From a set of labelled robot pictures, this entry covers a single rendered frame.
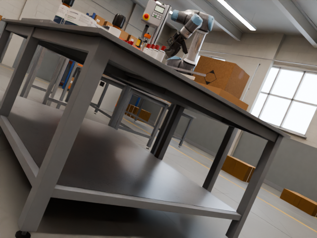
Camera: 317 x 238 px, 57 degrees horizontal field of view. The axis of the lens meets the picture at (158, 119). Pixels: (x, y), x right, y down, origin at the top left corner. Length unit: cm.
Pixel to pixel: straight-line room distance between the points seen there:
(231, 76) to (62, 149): 125
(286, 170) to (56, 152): 654
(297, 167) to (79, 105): 646
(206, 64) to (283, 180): 549
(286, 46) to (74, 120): 767
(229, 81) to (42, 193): 134
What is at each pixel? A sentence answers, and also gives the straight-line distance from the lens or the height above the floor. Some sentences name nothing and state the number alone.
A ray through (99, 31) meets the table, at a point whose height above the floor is 82.
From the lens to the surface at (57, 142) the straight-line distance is 113.
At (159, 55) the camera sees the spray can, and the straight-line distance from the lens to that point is 219.
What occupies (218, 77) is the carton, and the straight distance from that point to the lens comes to 203.
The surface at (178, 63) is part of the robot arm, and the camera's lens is 259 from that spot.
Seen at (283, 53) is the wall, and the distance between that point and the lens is 842.
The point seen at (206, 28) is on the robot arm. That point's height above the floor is 140.
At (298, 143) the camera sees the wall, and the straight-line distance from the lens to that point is 735.
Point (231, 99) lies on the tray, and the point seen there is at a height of 85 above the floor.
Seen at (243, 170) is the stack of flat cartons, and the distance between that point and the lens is 597.
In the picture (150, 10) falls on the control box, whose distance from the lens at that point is 268.
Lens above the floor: 66
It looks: 2 degrees down
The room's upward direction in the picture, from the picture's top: 23 degrees clockwise
